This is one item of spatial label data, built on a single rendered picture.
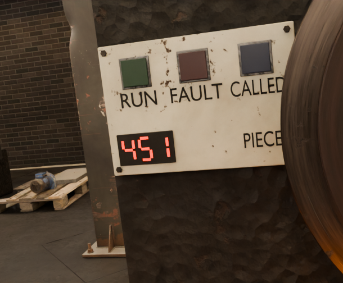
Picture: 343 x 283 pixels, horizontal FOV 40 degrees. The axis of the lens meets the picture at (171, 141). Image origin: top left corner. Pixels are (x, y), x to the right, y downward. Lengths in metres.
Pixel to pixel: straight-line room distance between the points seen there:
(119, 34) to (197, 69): 0.13
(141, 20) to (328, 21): 0.28
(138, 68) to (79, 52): 2.68
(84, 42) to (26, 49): 4.35
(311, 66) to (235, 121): 0.17
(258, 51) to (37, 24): 6.97
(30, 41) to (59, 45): 0.48
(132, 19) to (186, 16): 0.07
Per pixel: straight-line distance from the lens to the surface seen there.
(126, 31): 0.66
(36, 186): 5.00
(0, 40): 7.83
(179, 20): 0.65
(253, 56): 0.61
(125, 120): 0.65
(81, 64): 3.30
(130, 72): 0.64
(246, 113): 0.61
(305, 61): 0.48
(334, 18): 0.48
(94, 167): 3.35
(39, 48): 7.49
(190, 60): 0.62
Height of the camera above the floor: 1.19
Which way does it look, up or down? 8 degrees down
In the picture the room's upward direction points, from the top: 7 degrees counter-clockwise
